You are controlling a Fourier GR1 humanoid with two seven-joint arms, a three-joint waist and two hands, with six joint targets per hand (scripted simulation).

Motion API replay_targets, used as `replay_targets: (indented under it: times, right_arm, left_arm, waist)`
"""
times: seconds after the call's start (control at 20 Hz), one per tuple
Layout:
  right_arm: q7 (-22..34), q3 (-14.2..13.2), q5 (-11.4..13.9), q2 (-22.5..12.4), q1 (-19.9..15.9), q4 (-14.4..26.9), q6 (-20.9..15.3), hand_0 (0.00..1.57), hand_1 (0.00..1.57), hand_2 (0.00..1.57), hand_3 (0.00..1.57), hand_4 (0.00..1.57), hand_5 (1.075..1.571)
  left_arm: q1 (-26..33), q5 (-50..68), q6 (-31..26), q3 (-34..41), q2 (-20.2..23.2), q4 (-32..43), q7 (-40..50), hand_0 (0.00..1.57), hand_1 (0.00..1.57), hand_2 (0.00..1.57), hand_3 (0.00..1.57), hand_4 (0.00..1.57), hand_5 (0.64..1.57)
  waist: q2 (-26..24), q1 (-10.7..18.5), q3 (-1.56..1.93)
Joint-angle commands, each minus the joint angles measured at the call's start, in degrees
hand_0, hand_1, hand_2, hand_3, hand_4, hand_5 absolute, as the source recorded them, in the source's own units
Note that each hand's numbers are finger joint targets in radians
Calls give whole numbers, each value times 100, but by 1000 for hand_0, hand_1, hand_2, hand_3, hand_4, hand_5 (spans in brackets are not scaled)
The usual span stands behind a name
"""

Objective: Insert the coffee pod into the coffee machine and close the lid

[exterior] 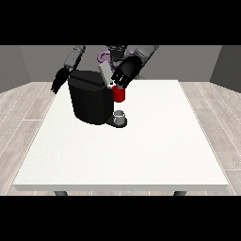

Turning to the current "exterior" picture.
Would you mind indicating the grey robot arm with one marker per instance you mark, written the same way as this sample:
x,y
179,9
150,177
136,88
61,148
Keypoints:
x,y
74,58
145,53

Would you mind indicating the grey robot trunk purple rings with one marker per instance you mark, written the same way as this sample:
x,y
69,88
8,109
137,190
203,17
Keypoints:
x,y
115,53

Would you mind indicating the pale grey machine lid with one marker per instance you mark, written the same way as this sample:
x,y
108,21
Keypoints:
x,y
106,73

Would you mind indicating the dark table leg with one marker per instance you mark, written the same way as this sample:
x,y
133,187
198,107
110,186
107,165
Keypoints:
x,y
180,193
61,193

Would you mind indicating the black coffee machine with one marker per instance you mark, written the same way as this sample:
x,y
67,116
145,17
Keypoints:
x,y
90,97

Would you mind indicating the small grey cup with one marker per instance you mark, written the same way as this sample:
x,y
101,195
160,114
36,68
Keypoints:
x,y
119,117

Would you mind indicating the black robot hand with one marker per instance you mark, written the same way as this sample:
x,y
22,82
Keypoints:
x,y
59,78
126,72

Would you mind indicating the red pod holder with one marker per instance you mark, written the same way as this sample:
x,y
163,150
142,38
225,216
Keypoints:
x,y
118,94

